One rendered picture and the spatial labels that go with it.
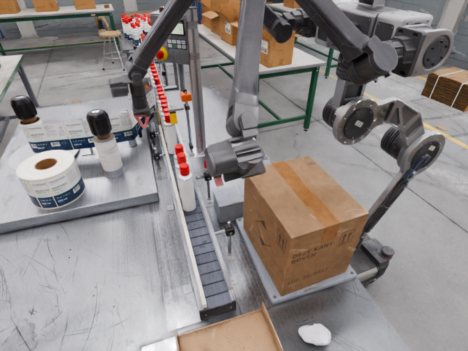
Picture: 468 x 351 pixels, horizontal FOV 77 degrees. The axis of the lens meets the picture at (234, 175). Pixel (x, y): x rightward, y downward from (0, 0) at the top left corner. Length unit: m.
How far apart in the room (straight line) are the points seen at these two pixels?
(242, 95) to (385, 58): 0.40
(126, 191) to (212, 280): 0.56
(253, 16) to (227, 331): 0.82
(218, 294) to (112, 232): 0.50
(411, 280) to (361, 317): 1.30
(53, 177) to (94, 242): 0.28
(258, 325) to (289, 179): 0.43
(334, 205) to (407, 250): 1.63
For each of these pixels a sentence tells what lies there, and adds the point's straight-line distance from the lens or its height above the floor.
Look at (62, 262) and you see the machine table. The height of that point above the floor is 0.83.
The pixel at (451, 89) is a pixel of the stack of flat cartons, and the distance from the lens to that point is 4.94.
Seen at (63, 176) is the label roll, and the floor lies 1.00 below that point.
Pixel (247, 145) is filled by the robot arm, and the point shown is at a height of 1.34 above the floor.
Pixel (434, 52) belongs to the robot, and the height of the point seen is 1.45.
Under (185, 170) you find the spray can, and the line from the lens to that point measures 1.03.
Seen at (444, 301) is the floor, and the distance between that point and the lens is 2.30.
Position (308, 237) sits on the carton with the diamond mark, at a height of 1.10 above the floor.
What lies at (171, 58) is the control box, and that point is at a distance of 1.38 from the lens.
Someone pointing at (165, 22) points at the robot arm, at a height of 1.49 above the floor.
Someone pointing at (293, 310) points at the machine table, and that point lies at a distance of 0.98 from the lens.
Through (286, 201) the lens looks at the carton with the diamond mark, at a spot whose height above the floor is 1.12.
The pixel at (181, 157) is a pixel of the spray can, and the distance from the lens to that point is 1.08.
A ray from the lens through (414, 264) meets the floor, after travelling 2.39.
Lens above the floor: 1.69
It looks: 38 degrees down
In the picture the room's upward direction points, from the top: straight up
